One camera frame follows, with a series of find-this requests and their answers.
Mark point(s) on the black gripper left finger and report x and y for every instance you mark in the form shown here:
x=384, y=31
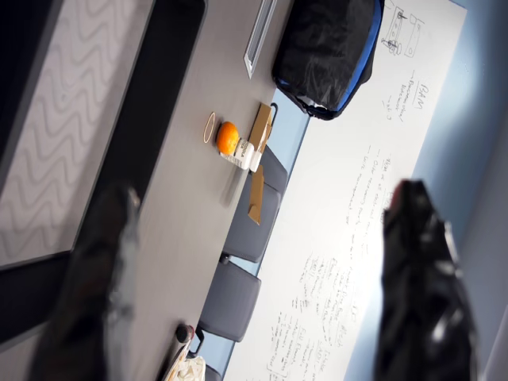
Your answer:
x=87, y=301

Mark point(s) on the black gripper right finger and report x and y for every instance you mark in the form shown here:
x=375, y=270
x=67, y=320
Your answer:
x=420, y=301

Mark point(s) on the dark brown bottle cap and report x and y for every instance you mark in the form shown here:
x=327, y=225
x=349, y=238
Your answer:
x=184, y=332

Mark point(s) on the crumpled white paper wrapper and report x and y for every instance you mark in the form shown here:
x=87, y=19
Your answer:
x=190, y=369

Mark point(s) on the grey office chair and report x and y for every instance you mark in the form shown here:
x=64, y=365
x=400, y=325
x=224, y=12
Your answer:
x=242, y=238
x=212, y=375
x=226, y=301

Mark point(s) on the grey wavy tray liner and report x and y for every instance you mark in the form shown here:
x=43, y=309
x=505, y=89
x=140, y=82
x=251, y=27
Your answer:
x=71, y=119

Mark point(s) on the white pill bottle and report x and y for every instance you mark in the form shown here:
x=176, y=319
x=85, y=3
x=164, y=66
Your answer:
x=244, y=156

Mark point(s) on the orange mandarin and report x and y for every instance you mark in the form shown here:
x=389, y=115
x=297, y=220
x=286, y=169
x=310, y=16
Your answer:
x=227, y=137

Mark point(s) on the black plastic tray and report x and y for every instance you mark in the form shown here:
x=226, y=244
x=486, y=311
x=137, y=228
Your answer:
x=166, y=79

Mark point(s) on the black and blue bag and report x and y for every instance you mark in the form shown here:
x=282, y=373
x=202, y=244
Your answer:
x=325, y=51

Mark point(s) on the white wall whiteboard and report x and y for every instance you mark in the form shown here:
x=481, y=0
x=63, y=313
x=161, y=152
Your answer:
x=337, y=178

